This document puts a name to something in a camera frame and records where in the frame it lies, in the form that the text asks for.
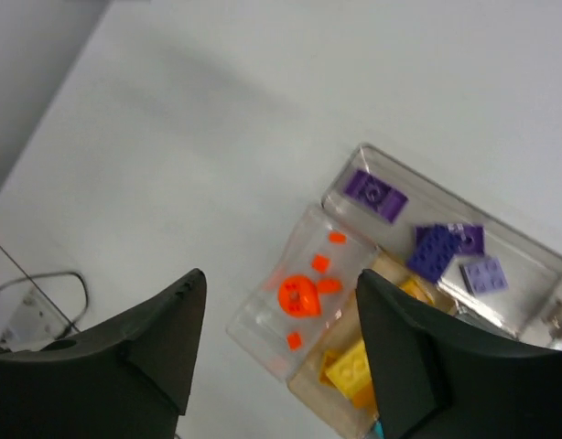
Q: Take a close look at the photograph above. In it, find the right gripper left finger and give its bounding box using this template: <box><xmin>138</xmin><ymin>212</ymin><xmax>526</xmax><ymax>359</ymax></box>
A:
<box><xmin>40</xmin><ymin>267</ymin><xmax>208</xmax><ymax>417</ymax></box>

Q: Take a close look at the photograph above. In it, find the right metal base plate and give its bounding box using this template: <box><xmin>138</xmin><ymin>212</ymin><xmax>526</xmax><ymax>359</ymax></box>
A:
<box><xmin>0</xmin><ymin>288</ymin><xmax>76</xmax><ymax>351</ymax></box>

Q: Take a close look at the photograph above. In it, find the brass container latch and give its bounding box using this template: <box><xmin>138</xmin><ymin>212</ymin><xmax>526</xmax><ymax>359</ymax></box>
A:
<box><xmin>545</xmin><ymin>299</ymin><xmax>562</xmax><ymax>339</ymax></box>

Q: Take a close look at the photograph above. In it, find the long yellow lego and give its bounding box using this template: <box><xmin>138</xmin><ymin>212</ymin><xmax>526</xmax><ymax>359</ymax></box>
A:
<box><xmin>325</xmin><ymin>339</ymin><xmax>372</xmax><ymax>399</ymax></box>

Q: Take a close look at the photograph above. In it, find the orange lego cluster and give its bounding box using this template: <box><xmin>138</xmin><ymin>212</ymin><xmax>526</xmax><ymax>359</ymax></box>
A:
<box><xmin>277</xmin><ymin>274</ymin><xmax>321</xmax><ymax>318</ymax></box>

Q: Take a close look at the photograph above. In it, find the orange 1x2 lego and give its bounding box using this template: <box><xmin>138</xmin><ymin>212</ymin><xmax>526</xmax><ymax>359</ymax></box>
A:
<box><xmin>310</xmin><ymin>254</ymin><xmax>331</xmax><ymax>273</ymax></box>

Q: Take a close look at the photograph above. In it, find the purple slope lego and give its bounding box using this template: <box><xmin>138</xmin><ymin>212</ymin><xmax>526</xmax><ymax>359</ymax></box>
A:
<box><xmin>415</xmin><ymin>223</ymin><xmax>485</xmax><ymax>256</ymax></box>

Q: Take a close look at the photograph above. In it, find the clear front-left container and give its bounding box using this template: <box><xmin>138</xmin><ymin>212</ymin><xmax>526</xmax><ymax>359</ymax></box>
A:
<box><xmin>227</xmin><ymin>206</ymin><xmax>378</xmax><ymax>380</ymax></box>

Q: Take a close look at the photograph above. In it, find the clear rear container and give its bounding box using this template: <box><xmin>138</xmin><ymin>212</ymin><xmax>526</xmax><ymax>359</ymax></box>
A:
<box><xmin>321</xmin><ymin>144</ymin><xmax>562</xmax><ymax>350</ymax></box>

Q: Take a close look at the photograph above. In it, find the amber plastic container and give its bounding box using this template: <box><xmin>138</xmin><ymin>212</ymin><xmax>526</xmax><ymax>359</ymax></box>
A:
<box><xmin>286</xmin><ymin>251</ymin><xmax>460</xmax><ymax>439</ymax></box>

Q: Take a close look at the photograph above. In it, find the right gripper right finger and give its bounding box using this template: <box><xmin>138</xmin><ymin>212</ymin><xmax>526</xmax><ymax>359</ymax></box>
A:
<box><xmin>356</xmin><ymin>270</ymin><xmax>551</xmax><ymax>438</ymax></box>

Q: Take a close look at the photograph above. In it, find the purple printed lego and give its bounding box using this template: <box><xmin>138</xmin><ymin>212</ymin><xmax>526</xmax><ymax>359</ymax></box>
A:
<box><xmin>343</xmin><ymin>169</ymin><xmax>408</xmax><ymax>224</ymax></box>

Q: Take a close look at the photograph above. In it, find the small orange lego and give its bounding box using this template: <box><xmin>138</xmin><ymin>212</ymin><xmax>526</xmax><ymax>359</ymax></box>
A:
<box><xmin>328</xmin><ymin>230</ymin><xmax>347</xmax><ymax>244</ymax></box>
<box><xmin>286</xmin><ymin>331</ymin><xmax>303</xmax><ymax>351</ymax></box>

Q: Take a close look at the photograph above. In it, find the lilac small lego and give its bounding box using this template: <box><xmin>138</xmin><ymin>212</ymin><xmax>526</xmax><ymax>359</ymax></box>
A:
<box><xmin>459</xmin><ymin>257</ymin><xmax>508</xmax><ymax>295</ymax></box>

